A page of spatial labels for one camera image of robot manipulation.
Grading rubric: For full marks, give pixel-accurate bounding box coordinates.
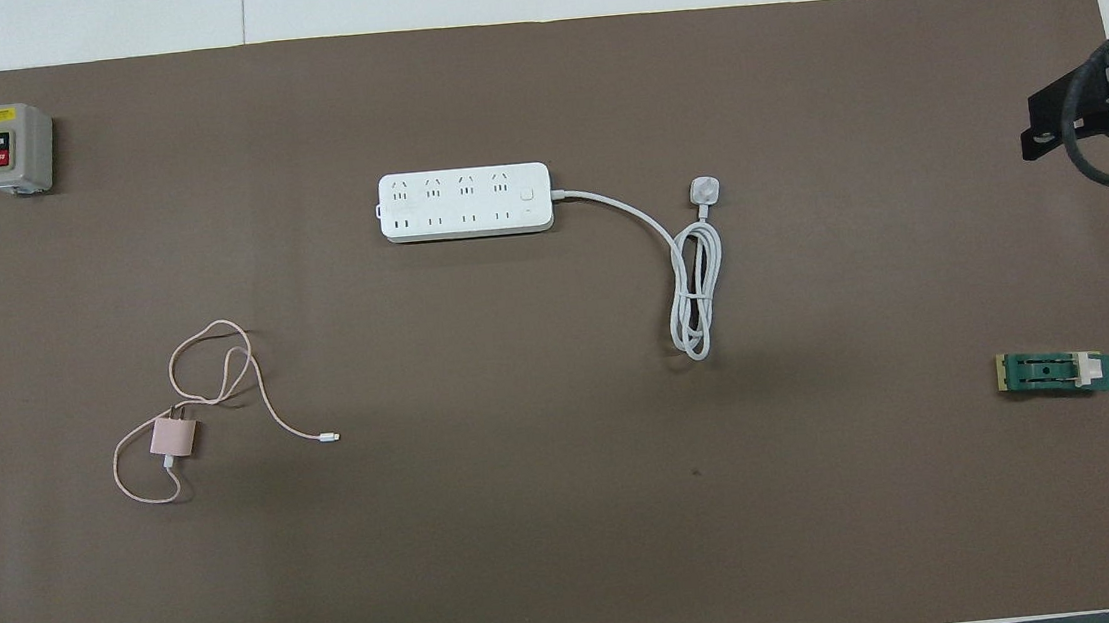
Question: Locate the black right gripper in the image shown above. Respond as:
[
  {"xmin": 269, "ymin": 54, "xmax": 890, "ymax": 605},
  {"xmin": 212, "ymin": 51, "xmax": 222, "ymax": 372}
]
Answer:
[{"xmin": 1013, "ymin": 57, "xmax": 1109, "ymax": 181}]

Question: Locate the pink charger adapter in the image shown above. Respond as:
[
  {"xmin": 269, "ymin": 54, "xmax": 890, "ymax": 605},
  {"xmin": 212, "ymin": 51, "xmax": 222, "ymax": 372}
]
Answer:
[{"xmin": 146, "ymin": 405, "xmax": 202, "ymax": 464}]

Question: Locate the pink charging cable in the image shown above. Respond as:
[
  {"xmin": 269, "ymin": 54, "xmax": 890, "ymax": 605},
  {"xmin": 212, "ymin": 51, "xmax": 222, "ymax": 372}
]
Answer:
[{"xmin": 101, "ymin": 310, "xmax": 345, "ymax": 508}]

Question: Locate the white power strip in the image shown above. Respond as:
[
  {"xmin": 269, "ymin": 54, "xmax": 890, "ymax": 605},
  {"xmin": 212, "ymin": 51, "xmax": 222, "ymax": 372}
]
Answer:
[{"xmin": 375, "ymin": 159, "xmax": 557, "ymax": 247}]

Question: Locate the brown table mat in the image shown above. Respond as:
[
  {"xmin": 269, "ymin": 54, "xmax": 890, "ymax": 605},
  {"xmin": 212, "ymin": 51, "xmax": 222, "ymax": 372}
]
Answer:
[{"xmin": 0, "ymin": 0, "xmax": 1109, "ymax": 623}]

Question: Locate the grey on-off switch box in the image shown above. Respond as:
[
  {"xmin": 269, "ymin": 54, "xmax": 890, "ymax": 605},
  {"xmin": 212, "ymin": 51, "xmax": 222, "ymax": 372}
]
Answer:
[{"xmin": 0, "ymin": 100, "xmax": 59, "ymax": 197}]

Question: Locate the green knife switch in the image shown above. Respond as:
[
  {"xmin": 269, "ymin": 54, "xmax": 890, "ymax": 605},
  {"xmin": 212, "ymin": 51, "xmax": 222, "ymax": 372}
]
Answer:
[{"xmin": 994, "ymin": 343, "xmax": 1109, "ymax": 404}]

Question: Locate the white power cord with plug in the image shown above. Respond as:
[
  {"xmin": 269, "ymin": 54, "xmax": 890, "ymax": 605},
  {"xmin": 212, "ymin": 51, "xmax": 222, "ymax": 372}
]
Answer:
[{"xmin": 550, "ymin": 172, "xmax": 742, "ymax": 373}]

